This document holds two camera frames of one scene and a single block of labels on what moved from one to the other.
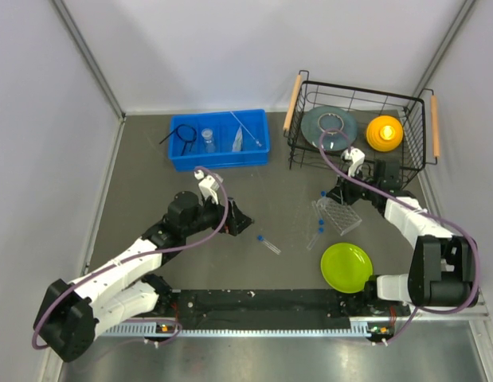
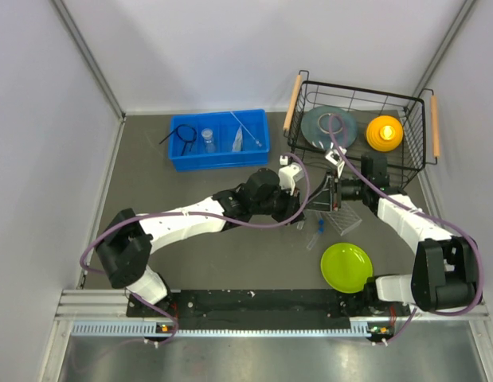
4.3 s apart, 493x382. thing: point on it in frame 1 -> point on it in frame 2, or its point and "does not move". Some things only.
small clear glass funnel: x=257 y=142 -> x=238 y=142
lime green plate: x=346 y=267 does not move
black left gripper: x=236 y=221 -> x=291 y=208
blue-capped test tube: x=320 y=230 does not move
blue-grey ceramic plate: x=329 y=117 does not move
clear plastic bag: x=237 y=143 does not move
